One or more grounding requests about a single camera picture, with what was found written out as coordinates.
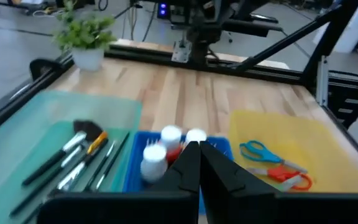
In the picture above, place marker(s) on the blue perforated plastic basket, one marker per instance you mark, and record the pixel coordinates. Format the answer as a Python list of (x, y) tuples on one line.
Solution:
[(132, 174)]

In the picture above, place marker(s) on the silver upright frame bracket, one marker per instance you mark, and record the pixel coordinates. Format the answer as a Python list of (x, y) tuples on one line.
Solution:
[(323, 81)]

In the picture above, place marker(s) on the black control box blue lights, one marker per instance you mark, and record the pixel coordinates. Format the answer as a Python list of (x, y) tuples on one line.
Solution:
[(163, 9)]

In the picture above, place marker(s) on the black upright frame post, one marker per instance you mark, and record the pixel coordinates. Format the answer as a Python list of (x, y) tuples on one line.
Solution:
[(331, 40)]

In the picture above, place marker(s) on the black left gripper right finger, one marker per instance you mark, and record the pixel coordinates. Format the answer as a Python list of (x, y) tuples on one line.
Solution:
[(228, 196)]

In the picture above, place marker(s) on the red paint bottle white cap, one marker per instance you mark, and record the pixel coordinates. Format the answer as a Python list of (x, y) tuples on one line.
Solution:
[(195, 135), (170, 137)]

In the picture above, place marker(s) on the green plant in white pot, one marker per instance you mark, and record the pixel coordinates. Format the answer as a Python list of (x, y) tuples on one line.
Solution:
[(87, 57)]

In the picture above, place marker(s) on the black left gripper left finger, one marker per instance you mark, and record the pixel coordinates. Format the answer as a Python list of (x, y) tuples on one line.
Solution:
[(182, 193)]

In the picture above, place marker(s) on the black fan brush silver ferrule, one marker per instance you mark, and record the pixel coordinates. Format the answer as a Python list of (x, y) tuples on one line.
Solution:
[(87, 130)]

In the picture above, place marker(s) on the teal translucent plastic bin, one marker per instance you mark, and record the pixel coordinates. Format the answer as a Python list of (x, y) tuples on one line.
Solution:
[(26, 118)]

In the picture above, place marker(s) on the black diagonal frame brace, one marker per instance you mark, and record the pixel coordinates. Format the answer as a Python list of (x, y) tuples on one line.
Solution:
[(291, 37)]

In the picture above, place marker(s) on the black table frame rail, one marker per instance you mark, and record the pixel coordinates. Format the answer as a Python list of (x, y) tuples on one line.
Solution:
[(141, 56), (26, 95)]

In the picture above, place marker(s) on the thin black brush silver tip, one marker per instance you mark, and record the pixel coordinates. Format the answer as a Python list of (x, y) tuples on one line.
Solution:
[(101, 165)]

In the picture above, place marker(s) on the black marker pen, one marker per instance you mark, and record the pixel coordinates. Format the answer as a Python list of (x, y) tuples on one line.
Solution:
[(112, 161)]

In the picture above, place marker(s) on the yellow translucent plastic bin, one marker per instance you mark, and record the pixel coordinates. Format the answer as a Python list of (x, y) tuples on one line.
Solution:
[(291, 130)]

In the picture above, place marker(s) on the silver metal mounting bracket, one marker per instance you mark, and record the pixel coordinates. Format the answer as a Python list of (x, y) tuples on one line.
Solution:
[(181, 53)]

